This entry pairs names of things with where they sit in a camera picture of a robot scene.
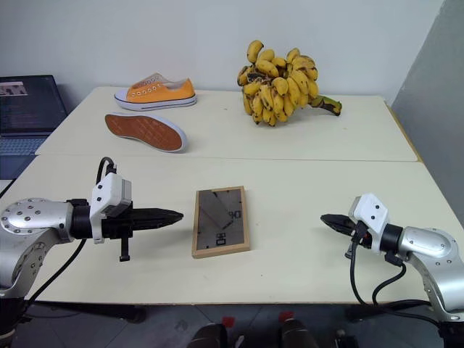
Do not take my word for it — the wooden picture frame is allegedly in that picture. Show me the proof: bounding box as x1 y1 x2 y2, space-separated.
191 185 252 260

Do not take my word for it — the black table base bar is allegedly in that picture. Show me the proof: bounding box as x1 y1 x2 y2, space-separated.
344 299 442 324
25 301 147 324

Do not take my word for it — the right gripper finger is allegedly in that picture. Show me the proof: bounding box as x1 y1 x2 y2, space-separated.
323 220 355 237
320 213 354 225

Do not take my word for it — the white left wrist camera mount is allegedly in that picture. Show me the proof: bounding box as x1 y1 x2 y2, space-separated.
88 173 135 244

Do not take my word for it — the orange canvas sneaker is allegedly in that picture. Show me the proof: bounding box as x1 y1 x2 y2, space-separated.
104 112 189 154
114 71 199 112

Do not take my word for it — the dark laptop computer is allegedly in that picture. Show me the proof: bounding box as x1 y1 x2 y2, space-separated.
0 74 70 181

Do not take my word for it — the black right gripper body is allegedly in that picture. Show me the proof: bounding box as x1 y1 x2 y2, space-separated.
344 216 360 260

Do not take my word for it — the dark rounded shape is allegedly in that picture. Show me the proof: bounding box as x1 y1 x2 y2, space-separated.
187 323 230 348
279 318 320 348

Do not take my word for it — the grey partition board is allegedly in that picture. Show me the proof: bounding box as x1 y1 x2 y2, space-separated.
389 0 464 251

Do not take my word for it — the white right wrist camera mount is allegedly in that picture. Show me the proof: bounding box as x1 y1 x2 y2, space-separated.
347 193 390 253

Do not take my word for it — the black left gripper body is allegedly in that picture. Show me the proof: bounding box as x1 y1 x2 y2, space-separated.
101 208 136 262

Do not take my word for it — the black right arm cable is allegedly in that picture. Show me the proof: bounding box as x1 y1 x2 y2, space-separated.
349 220 409 309

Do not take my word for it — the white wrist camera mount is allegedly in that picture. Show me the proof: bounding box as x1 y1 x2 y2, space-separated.
347 193 390 253
88 173 135 244

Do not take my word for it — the yellow banana bunch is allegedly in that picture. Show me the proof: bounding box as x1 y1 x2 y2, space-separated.
236 38 344 127

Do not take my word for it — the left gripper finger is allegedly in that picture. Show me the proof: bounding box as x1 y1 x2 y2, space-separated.
133 217 184 233
131 207 184 222

